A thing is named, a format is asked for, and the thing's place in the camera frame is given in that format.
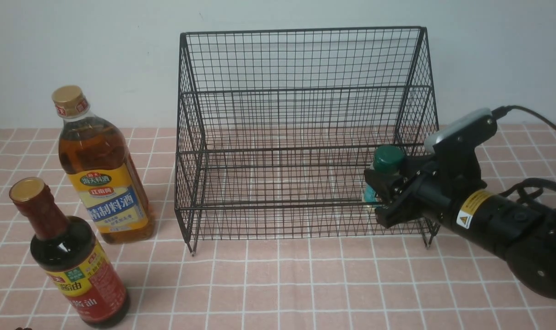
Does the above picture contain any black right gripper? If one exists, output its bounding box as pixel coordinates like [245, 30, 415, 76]
[364, 155, 466, 228]

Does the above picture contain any green-capped seasoning shaker bottle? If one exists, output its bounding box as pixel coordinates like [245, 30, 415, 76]
[362, 145, 405, 203]

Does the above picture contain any amber cooking wine bottle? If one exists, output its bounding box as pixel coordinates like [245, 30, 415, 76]
[51, 84, 155, 244]

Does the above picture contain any dark soy sauce bottle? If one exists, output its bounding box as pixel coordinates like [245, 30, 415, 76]
[8, 177, 130, 329]

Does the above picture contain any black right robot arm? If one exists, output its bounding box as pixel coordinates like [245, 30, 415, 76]
[364, 152, 556, 300]

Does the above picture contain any pink checked tablecloth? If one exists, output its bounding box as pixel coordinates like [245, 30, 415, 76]
[0, 128, 556, 330]

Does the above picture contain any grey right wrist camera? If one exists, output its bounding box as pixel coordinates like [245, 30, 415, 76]
[424, 108, 497, 157]

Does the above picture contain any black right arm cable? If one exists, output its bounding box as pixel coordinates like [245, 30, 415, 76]
[491, 105, 556, 143]

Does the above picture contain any black wire mesh shelf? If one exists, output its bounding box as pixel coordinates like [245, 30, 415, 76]
[174, 26, 439, 253]

